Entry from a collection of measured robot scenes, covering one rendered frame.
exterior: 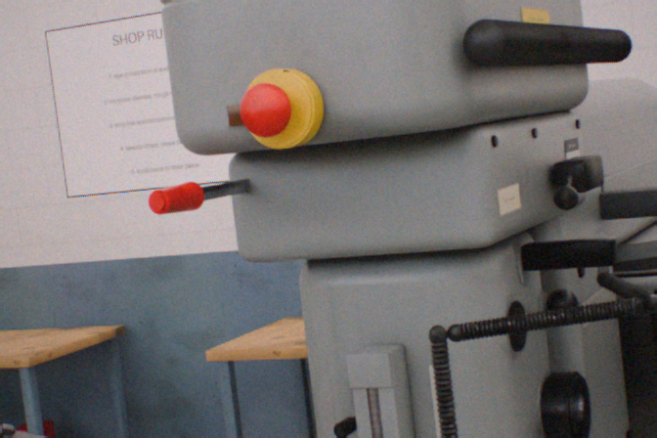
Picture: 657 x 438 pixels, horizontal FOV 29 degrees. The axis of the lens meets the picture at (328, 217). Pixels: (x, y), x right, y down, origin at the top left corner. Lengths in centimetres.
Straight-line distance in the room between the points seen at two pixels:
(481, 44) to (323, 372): 36
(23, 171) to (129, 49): 90
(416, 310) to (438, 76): 24
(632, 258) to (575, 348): 33
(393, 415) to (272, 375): 505
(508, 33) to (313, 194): 23
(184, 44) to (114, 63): 536
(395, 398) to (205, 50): 33
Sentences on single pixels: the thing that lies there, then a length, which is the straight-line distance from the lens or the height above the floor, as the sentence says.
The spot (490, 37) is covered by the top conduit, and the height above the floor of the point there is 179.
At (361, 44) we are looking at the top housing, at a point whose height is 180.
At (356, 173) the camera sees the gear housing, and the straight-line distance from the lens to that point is 106.
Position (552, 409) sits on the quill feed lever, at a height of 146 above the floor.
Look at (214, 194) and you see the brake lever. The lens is 106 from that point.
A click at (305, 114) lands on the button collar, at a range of 95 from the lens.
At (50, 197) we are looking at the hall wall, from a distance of 666.
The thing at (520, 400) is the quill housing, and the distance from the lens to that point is 115.
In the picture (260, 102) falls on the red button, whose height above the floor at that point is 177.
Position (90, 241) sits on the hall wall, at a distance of 655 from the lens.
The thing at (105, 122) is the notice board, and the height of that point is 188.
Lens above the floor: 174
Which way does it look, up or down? 4 degrees down
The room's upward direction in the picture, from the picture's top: 7 degrees counter-clockwise
